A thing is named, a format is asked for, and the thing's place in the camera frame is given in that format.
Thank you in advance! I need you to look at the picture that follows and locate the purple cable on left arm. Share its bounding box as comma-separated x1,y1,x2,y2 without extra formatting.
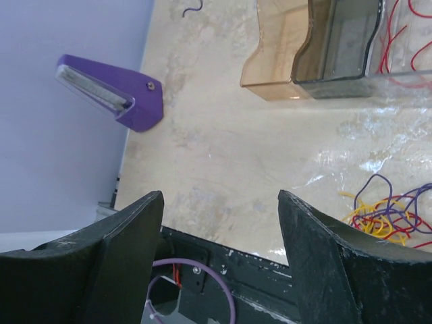
144,257,236,324

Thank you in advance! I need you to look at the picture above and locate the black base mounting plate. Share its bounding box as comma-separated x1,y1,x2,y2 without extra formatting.
146,227,301,323

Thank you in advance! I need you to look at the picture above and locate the grey transparent bin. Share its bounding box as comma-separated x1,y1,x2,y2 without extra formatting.
291,0,383,99

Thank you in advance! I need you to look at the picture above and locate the purple metronome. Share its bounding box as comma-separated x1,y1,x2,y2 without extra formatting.
55,55,164,132

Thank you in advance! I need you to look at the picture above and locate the purple thin cable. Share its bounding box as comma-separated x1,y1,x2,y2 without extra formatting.
182,0,204,17

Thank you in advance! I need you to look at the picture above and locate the orange transparent bin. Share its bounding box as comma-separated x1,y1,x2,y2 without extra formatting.
240,1,310,101

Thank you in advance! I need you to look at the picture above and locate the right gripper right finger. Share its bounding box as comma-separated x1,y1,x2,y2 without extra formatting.
278,190,431,323

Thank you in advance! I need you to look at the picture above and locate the clear transparent bin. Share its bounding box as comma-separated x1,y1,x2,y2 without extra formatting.
367,0,431,89

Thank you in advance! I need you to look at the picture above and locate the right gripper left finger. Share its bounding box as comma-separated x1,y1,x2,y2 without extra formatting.
1,191,164,323

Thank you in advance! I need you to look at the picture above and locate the aluminium frame rail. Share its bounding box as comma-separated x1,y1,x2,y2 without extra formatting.
96,176,120,221

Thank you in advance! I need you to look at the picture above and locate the yellow red cable ball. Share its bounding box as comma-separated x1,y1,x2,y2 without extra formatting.
339,173,431,250

